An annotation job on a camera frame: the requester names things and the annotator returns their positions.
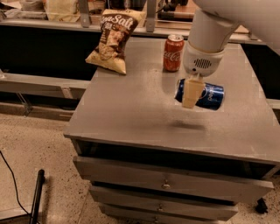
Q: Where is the middle grey drawer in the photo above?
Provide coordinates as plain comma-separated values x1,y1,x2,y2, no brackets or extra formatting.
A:
89,185,238,221

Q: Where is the black pole on floor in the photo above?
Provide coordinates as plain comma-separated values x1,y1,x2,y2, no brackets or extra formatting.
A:
29,169,45,224

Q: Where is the blue pepsi can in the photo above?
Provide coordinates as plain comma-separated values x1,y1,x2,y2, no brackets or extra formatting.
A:
174,79,225,110

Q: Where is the grey drawer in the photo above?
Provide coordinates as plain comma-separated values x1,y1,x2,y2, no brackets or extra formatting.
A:
100,204,222,224
89,185,238,221
73,156,274,203

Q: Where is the top grey drawer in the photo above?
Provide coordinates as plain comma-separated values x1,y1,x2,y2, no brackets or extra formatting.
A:
73,156,274,203

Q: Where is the grey low shelf beam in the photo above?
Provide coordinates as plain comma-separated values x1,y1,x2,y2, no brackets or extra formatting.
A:
0,72,89,121

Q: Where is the grey metal rail frame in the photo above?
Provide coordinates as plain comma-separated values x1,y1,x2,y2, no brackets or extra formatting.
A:
0,0,264,45

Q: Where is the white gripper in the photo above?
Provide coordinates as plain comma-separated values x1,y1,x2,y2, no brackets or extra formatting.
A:
182,42,225,109

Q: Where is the grey drawer cabinet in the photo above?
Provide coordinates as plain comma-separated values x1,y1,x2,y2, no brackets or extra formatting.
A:
63,37,280,224

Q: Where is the red coca-cola can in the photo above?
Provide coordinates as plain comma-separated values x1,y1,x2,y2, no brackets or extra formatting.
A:
163,34,185,72

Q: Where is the bottom grey drawer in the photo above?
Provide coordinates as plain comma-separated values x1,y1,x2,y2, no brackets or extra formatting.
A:
100,204,222,224

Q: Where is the sea salt chips bag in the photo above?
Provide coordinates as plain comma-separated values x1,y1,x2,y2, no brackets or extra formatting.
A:
86,10,145,74

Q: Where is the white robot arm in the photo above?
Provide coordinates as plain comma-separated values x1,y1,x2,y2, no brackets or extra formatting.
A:
182,0,280,109

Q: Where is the black floor cable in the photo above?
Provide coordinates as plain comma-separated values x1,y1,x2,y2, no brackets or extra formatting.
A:
0,150,42,224

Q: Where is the black caster wheel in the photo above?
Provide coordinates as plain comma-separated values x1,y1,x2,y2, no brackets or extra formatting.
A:
255,198,268,214

